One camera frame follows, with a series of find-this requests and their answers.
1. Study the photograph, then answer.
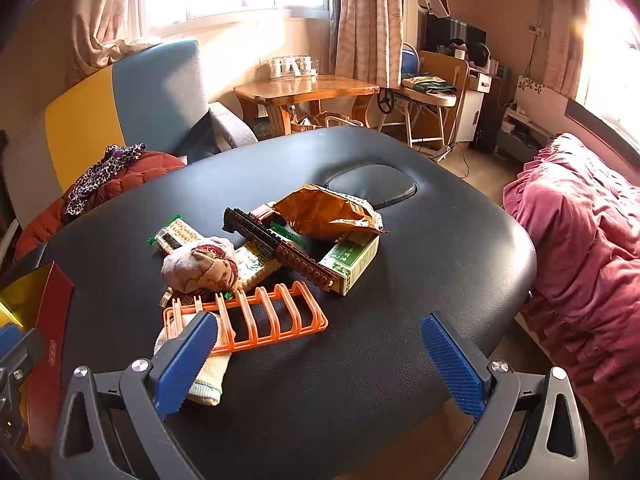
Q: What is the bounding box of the cracker pack green label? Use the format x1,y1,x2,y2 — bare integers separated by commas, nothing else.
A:
232,242,281,292

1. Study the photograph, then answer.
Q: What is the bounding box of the white cabinet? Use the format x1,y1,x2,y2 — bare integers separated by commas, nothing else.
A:
452,70,492,143

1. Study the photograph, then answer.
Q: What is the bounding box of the wooden chair with cushion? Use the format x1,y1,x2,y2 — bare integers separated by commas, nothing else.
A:
376,42,470,162

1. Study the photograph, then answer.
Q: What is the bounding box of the red quilted jacket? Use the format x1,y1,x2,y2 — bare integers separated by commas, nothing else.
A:
13,151,186,263

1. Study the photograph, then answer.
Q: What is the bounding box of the leopard print cloth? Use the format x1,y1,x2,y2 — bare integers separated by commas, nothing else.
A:
65,143,146,218

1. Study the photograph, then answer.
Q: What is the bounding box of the brown black brick bar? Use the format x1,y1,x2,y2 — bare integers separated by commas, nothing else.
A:
222,208,340,290

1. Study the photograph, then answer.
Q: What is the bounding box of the green tea box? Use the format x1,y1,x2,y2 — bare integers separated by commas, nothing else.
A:
319,232,380,296

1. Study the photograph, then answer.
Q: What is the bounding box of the orange plastic rack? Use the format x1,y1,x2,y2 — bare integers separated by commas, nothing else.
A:
163,281,329,356

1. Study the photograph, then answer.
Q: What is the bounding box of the pink ruffled bedspread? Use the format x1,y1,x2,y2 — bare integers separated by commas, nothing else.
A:
503,133,639,458

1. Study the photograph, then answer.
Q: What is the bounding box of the red gold tray box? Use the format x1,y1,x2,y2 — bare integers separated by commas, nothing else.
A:
1,262,74,451

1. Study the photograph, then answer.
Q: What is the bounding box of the cracker pack with black stripe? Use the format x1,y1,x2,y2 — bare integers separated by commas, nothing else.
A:
148,214,204,255

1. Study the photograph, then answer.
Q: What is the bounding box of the black monitor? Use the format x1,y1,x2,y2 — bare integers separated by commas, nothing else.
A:
421,14,490,65

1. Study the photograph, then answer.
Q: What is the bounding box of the small red candy packet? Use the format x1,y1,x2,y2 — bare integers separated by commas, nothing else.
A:
250,203,282,226

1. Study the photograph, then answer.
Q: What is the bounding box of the glass letters ornament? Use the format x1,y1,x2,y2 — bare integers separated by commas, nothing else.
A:
259,54,320,79

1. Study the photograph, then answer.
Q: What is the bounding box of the cream white sock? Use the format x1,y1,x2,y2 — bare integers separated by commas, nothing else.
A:
153,314,231,406

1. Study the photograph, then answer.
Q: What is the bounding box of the orange snack bag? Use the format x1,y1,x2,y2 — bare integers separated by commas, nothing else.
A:
272,184,386,240

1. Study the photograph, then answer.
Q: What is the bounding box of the beige patterned curtain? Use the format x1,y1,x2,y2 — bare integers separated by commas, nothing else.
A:
335,0,404,88

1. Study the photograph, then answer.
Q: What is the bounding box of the yellow blue grey armchair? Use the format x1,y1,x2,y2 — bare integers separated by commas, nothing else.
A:
44,39,257,190

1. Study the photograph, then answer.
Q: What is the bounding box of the wooden side table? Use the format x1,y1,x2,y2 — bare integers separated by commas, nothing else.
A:
233,75,380,136

